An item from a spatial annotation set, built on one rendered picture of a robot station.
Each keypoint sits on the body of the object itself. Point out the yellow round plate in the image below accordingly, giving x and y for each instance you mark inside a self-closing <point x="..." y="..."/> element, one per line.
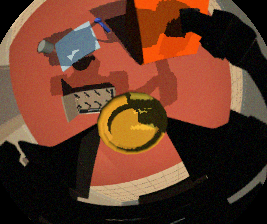
<point x="132" y="122"/>

